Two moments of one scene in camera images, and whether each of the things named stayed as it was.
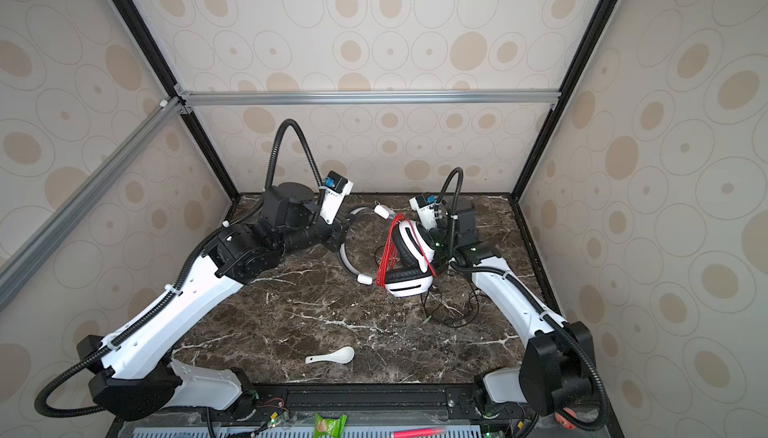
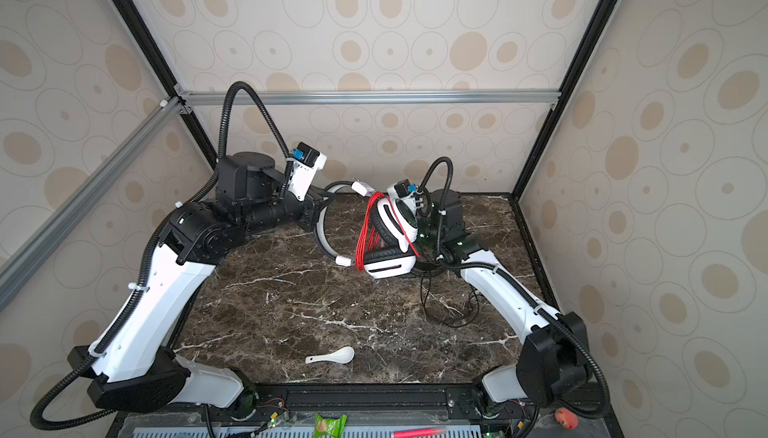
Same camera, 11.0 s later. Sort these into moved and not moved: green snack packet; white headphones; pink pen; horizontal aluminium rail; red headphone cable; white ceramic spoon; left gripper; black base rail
Moved: left gripper; white headphones; red headphone cable
Not moved: black base rail; pink pen; green snack packet; horizontal aluminium rail; white ceramic spoon
